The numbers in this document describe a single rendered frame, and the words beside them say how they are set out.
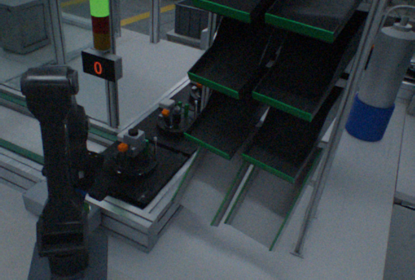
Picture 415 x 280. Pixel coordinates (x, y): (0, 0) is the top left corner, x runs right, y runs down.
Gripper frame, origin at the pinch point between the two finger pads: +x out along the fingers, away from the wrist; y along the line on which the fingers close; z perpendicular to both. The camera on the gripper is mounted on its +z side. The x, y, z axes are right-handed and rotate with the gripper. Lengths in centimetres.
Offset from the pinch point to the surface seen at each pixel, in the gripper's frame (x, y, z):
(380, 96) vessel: -4, -63, 94
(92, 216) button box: 5.9, -3.8, -0.4
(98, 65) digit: -19.3, 17.1, 30.5
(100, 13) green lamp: -35.2, 15.7, 31.5
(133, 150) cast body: -3.5, -3.9, 18.2
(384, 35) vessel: -27, -57, 96
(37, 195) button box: 5.6, 13.1, -2.1
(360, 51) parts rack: -45, -54, 24
